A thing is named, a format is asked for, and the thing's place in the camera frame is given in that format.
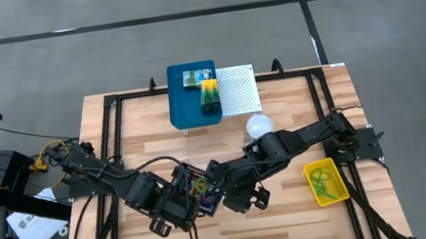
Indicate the thin green rubber band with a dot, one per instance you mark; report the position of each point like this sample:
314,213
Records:
321,174
320,187
330,194

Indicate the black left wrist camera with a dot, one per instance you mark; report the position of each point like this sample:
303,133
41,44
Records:
160,228

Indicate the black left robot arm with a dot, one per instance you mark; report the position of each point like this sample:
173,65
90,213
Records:
95,168

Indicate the black mesh basket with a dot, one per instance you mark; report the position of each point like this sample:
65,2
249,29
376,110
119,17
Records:
193,171

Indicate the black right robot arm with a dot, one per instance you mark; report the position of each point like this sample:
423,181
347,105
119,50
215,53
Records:
294,139

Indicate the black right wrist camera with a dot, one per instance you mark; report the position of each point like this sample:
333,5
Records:
262,198

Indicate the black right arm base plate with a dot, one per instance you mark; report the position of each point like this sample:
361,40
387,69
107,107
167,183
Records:
369,148

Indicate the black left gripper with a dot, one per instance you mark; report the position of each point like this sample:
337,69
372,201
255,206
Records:
175,209

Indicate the green coil wristband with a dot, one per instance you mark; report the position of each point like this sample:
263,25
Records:
194,187

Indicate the black metal table frame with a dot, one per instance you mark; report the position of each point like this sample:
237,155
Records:
135,93

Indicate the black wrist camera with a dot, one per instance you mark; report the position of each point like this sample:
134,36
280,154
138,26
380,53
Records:
160,228
262,198

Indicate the white paper booklet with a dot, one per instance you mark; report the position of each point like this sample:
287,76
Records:
33,230

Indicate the teal plastic bin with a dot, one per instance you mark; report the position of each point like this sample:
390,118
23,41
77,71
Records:
184,106

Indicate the white tape roll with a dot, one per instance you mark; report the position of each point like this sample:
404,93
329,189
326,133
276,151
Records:
60,228

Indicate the black frame clamp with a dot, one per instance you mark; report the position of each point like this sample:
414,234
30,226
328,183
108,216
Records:
277,65
152,84

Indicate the yellow plastic basket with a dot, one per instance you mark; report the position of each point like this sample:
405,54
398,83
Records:
341,185

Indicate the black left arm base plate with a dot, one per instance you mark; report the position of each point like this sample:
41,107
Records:
82,190

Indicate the black equipment box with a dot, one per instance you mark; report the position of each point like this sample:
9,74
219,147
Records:
13,166

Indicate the white perforated metal shelf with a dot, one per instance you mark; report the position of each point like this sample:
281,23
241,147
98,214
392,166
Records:
238,89

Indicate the white label sticker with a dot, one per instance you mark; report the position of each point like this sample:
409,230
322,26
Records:
337,64

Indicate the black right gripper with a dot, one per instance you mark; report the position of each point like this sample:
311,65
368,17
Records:
241,177

